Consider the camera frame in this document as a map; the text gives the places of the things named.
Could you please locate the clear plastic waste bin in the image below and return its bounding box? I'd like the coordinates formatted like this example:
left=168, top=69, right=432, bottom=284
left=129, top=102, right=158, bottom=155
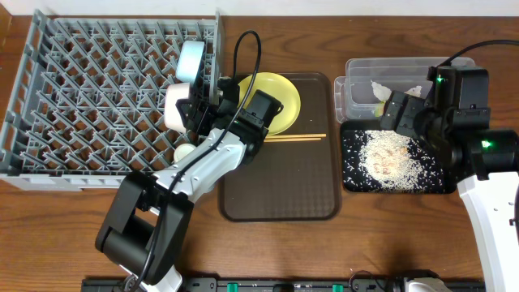
left=333, top=56, right=476, bottom=124

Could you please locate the wooden chopstick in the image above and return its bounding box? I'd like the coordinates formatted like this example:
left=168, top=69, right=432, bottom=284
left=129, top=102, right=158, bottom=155
left=264, top=137, right=321, bottom=143
left=266, top=133, right=327, bottom=140

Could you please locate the dark brown serving tray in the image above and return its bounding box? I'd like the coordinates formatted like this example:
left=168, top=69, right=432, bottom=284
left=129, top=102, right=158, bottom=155
left=218, top=72, right=341, bottom=222

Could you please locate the light blue bowl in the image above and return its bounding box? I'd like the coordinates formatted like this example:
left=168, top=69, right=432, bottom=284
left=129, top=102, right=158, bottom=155
left=176, top=41, right=204, bottom=85

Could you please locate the spilled rice pile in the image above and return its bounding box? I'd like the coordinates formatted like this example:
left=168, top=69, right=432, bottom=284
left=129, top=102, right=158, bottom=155
left=344, top=128, right=445, bottom=191

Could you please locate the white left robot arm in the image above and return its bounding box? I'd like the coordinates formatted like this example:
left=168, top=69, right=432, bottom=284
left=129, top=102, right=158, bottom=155
left=95, top=78, right=284, bottom=291

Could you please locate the pink white bowl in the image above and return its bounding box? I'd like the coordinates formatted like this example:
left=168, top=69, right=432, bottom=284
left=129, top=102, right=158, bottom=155
left=164, top=83, right=191, bottom=134

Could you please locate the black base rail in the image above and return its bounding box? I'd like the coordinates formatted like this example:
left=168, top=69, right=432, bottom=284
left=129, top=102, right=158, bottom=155
left=80, top=276, right=487, bottom=292

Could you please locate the crumpled white tissue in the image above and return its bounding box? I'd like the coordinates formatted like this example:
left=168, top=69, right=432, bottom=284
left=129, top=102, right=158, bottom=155
left=371, top=81, right=422, bottom=102

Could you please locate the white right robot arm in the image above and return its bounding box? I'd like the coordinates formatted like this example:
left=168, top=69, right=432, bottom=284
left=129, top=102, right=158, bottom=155
left=380, top=66, right=518, bottom=291

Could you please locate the grey plastic dishwasher rack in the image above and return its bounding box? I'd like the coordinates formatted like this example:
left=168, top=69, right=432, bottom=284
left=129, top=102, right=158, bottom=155
left=1, top=11, right=225, bottom=191

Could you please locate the small pale green cup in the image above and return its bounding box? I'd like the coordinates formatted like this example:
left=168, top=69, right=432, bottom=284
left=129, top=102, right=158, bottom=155
left=174, top=143, right=195, bottom=163

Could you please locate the black waste tray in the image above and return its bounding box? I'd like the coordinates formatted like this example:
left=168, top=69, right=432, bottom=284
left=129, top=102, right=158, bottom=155
left=339, top=119, right=457, bottom=195

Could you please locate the yellow round plate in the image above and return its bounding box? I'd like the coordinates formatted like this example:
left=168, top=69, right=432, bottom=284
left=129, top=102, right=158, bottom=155
left=244, top=72, right=302, bottom=136

